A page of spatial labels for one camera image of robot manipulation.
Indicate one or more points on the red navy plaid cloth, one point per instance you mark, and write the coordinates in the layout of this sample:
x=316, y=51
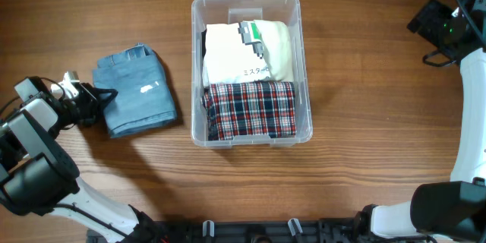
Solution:
x=253, y=108

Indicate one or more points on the clear plastic storage container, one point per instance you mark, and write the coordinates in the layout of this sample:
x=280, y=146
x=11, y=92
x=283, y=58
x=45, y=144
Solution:
x=204, y=12

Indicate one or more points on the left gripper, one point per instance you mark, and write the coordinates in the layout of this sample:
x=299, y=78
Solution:
x=101, y=103

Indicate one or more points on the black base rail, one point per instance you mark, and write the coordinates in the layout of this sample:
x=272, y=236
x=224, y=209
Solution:
x=294, y=230

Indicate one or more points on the black garment with tape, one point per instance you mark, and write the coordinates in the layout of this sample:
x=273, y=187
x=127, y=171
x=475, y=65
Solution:
x=203, y=43

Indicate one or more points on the cream cloth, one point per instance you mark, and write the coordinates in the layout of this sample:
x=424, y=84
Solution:
x=277, y=49

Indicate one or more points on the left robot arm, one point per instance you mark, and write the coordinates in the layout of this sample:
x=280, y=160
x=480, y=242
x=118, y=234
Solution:
x=38, y=176

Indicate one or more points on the white printed shirt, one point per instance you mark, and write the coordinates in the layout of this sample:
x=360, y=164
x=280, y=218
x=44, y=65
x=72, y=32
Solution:
x=234, y=54

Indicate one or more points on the blue denim jeans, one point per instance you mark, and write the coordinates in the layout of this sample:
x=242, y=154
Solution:
x=144, y=100

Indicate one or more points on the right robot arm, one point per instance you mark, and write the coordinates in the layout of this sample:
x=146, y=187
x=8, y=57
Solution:
x=454, y=209

